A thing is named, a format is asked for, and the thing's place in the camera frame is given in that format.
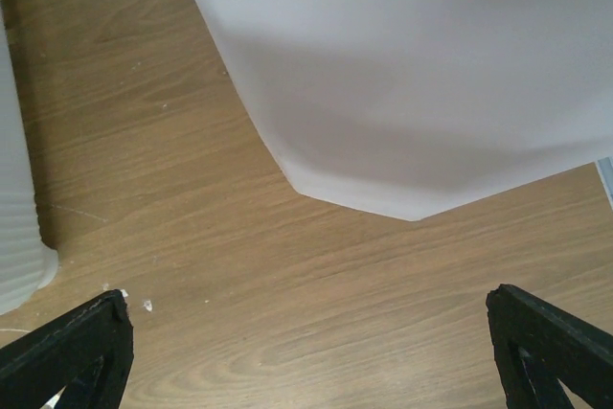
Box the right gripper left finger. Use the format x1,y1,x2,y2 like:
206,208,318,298
1,289,133,408

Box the white rectangular tub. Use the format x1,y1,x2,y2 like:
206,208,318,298
0,28,58,314

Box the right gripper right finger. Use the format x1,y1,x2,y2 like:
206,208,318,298
486,284,612,408

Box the white faceted bin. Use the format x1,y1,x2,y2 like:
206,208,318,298
194,0,612,220

